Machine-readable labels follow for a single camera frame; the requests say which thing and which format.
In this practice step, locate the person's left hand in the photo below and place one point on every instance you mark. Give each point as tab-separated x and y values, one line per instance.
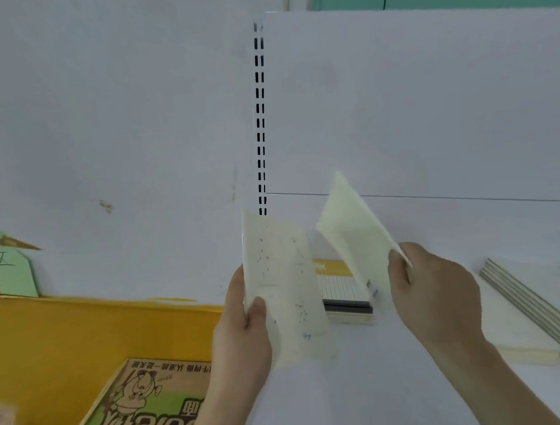
238	350

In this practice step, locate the person's right hand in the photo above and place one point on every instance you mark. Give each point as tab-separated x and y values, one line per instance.
439	303

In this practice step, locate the star-print cream notebook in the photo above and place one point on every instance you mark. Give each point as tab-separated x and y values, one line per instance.
280	268

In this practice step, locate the stack of cream notebooks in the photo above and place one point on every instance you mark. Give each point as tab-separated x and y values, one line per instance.
556	293

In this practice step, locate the person's right forearm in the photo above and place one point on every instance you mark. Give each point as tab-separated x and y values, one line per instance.
496	391

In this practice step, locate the white metal shelf board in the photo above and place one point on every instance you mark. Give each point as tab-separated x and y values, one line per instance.
374	392

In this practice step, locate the green printed cardboard box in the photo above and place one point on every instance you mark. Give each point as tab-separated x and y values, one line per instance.
132	418

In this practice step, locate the yellow plastic bin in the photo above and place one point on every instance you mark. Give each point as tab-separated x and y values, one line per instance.
52	347

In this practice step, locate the white shelf back panel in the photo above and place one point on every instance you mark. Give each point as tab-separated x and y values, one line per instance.
421	99

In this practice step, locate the white slotted shelf upright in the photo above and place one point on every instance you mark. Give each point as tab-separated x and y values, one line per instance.
262	123

